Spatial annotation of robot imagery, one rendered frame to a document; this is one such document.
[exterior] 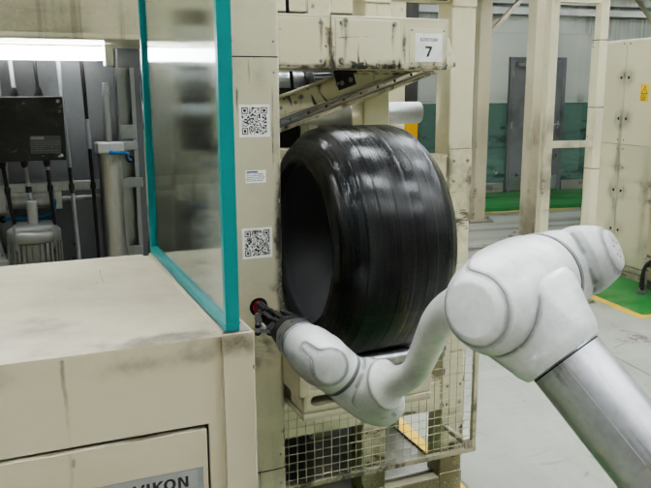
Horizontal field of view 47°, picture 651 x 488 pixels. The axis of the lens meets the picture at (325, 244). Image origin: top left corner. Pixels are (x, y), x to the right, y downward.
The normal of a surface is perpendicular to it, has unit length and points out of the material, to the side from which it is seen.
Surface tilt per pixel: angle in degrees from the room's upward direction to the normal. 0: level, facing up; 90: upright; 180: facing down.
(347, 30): 90
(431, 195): 60
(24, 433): 90
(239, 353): 90
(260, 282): 90
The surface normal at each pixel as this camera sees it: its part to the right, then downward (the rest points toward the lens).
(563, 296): 0.45, -0.47
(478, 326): -0.72, 0.08
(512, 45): 0.29, 0.19
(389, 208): 0.35, -0.24
